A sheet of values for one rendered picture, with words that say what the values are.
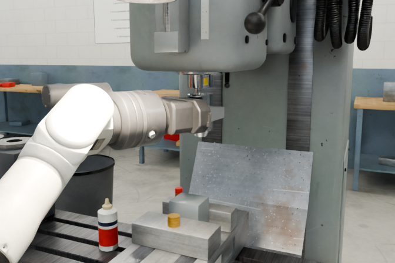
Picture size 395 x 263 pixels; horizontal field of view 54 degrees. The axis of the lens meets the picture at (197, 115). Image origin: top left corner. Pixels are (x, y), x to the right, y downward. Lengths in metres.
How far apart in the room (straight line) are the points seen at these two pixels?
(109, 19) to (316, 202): 5.20
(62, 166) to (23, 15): 6.67
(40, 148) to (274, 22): 0.48
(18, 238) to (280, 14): 0.57
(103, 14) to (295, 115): 5.20
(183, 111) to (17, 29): 6.66
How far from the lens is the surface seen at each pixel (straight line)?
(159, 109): 0.59
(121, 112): 0.56
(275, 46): 0.75
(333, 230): 1.10
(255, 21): 0.53
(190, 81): 0.67
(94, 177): 2.53
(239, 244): 0.84
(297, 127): 1.03
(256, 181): 1.04
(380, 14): 4.86
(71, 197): 2.56
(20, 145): 1.00
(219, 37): 0.58
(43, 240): 0.96
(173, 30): 0.57
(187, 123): 0.62
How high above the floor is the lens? 1.33
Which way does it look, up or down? 9 degrees down
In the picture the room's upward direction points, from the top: straight up
